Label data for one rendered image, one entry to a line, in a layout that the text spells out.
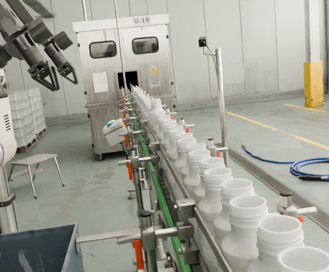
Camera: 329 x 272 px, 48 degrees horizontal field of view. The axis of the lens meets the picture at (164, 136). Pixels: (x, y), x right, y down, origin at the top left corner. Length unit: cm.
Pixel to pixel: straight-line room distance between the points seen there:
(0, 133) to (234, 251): 124
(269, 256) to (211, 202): 17
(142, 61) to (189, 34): 587
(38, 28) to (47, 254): 70
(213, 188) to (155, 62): 523
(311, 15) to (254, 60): 282
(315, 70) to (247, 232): 935
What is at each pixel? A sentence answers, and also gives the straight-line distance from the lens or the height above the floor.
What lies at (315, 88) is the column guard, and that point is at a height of 45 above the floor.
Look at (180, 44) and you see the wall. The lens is 1132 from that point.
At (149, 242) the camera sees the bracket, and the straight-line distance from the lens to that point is 52.
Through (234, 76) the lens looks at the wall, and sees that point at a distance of 1168.
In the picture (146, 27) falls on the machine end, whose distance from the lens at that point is 568.
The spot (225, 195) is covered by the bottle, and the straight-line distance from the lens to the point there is 43.
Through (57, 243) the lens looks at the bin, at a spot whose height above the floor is 90.
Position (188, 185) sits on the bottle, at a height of 112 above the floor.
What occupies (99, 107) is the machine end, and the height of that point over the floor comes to 83.
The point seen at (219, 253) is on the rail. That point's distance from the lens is 40.
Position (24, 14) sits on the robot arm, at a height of 160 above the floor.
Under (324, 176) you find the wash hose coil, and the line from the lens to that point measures 410.
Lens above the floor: 130
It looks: 10 degrees down
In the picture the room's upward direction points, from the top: 6 degrees counter-clockwise
